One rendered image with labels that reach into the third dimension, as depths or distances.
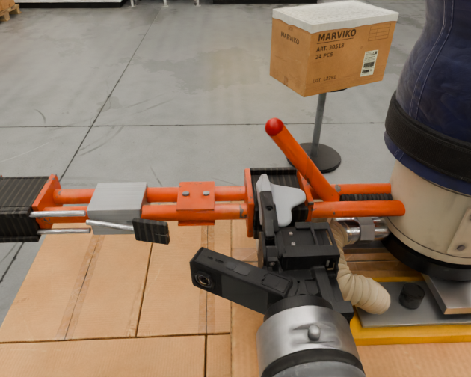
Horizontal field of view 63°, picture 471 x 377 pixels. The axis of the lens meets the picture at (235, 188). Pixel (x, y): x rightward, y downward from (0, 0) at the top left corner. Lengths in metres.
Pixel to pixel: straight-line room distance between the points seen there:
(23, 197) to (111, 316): 0.74
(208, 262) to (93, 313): 0.88
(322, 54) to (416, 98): 1.82
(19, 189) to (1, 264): 1.82
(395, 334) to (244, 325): 0.19
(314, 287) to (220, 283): 0.10
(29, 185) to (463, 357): 0.61
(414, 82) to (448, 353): 0.34
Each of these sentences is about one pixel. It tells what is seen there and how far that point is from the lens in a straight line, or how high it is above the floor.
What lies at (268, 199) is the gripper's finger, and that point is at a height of 1.24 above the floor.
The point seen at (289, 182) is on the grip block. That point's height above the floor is 1.21.
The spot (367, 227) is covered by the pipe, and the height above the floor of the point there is 1.15.
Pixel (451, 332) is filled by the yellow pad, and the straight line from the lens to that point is 0.60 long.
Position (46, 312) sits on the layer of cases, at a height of 0.54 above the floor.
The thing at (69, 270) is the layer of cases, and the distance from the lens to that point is 1.42.
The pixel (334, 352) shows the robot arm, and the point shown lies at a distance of 0.34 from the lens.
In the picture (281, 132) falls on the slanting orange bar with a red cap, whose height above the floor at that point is 1.31.
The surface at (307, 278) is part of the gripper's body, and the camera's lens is 0.42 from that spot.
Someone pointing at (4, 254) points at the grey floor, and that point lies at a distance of 2.44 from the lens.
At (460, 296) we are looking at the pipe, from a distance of 0.60.
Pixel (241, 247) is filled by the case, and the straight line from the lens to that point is 0.64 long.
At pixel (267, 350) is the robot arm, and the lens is 0.36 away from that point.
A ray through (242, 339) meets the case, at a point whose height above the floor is 1.07.
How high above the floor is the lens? 1.53
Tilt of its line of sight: 37 degrees down
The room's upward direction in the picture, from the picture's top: straight up
